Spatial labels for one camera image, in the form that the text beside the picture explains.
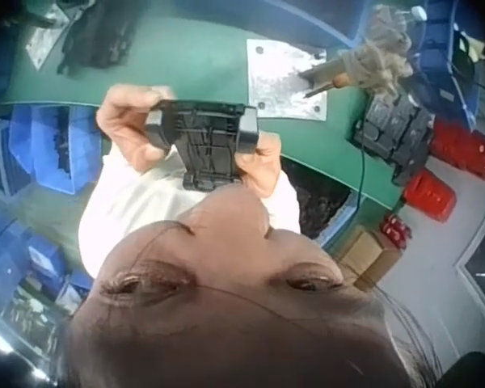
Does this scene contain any person's right hand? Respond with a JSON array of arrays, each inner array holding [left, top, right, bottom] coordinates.
[[234, 133, 285, 200]]

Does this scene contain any large grey metal plate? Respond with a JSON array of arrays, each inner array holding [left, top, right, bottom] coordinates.
[[245, 38, 329, 121]]

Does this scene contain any blue crate with cables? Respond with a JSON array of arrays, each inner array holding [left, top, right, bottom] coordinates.
[[414, 0, 485, 133]]

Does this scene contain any small grey metal plate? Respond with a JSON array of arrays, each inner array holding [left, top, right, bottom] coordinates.
[[23, 6, 72, 70]]

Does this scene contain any black plastic housing part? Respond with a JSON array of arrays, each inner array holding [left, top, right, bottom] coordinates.
[[142, 98, 262, 192]]

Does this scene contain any brown cardboard box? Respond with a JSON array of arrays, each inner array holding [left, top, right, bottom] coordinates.
[[338, 224, 406, 293]]

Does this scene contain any blue bin with black parts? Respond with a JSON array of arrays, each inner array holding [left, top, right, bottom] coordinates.
[[6, 103, 107, 196]]

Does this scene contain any black plastic assembly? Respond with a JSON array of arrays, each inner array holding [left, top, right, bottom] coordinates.
[[348, 89, 436, 186]]

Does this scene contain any stack of blue crates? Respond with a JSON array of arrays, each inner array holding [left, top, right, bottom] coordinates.
[[0, 193, 94, 365]]

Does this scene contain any person's left hand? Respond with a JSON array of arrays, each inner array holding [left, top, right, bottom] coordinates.
[[95, 83, 179, 171]]

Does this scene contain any small red pack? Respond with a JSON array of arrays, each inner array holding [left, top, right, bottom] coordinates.
[[381, 213, 412, 248]]

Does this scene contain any heap of black plastic parts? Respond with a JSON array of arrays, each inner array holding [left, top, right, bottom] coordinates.
[[55, 0, 137, 77]]

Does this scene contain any dark bin of black parts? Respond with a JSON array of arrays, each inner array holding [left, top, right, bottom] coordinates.
[[281, 156, 357, 246]]

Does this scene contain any green cable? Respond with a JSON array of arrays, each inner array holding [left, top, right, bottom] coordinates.
[[356, 141, 405, 213]]

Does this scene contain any cloth-wrapped soldering iron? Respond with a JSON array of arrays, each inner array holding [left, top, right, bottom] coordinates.
[[297, 7, 414, 100]]

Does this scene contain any large red plastic container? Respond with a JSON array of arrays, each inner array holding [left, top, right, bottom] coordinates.
[[429, 120, 485, 182]]

